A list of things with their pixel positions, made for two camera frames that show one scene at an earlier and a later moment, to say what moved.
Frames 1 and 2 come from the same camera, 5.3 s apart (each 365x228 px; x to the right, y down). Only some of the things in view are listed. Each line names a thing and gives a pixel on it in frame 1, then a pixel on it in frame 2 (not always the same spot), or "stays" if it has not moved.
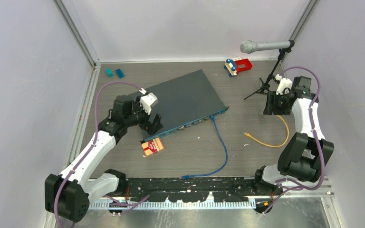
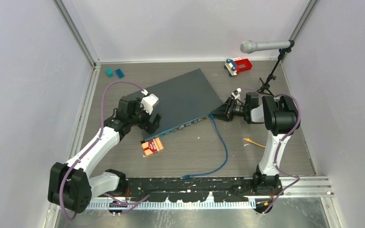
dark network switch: x=183 y=102 stays
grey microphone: x=248 y=46 stays
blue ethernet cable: x=185 y=176 stays
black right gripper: x=272 y=107 to x=220 y=113
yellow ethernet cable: x=250 y=135 to x=249 y=140
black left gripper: x=152 y=128 stays
